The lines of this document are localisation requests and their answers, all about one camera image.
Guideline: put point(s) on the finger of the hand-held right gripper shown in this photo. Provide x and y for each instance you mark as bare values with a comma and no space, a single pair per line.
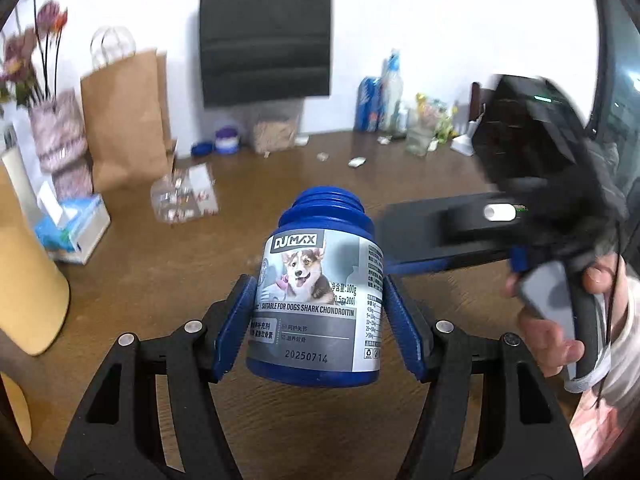
450,264
440,225

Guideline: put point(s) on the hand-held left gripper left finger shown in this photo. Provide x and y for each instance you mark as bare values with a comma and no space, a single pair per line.
236,324

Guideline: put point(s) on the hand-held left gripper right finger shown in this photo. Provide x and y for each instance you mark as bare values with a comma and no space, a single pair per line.
403,329

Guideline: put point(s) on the blue supplement bottle with label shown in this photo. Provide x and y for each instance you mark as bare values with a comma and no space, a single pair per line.
316,285

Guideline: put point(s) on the person's right forearm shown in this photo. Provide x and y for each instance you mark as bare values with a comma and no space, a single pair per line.
625,340

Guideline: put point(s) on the clear glass cup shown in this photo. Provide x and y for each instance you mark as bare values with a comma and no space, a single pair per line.
419,135

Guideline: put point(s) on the person's right hand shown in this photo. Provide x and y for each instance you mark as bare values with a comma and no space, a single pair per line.
552,342

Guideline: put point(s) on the blue white packet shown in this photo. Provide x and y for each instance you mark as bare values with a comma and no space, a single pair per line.
369,105

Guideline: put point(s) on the clear plastic container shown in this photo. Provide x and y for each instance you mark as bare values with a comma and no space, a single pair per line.
182,195

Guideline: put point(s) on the clear plastic bottle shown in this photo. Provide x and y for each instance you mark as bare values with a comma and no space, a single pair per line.
393,90

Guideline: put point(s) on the blue lid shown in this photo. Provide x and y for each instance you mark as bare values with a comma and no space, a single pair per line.
202,148

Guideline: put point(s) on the purple white jar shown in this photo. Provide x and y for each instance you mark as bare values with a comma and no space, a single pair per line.
226,140

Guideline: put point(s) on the blue white tissue box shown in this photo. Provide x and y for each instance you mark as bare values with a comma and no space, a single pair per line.
75,230

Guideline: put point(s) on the yellow rounded object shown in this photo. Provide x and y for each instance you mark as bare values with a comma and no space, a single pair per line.
25,280

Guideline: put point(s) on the brown paper bag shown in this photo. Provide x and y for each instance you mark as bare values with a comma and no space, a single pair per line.
127,125

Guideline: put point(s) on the patterned flower vase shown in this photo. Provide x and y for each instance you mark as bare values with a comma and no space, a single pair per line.
62,145

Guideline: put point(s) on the white cylinder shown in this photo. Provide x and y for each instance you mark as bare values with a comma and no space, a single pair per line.
17,185

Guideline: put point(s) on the black monitor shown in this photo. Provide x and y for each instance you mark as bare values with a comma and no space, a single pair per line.
265,30

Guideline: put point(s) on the purple artificial flowers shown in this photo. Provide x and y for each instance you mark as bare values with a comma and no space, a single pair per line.
30,55

